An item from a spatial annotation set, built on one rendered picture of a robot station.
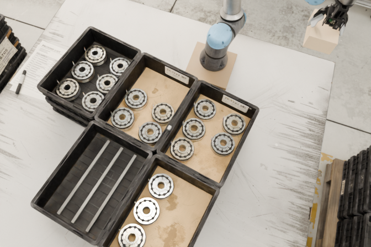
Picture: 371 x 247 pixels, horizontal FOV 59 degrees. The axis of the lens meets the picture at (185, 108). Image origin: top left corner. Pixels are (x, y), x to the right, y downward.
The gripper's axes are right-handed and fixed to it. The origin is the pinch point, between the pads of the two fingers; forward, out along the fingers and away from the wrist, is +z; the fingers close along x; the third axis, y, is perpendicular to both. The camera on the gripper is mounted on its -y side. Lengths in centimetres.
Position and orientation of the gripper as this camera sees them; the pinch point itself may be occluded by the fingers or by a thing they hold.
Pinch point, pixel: (323, 29)
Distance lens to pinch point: 157.6
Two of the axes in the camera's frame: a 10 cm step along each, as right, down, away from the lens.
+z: -0.5, 4.4, 9.0
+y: -3.2, 8.4, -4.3
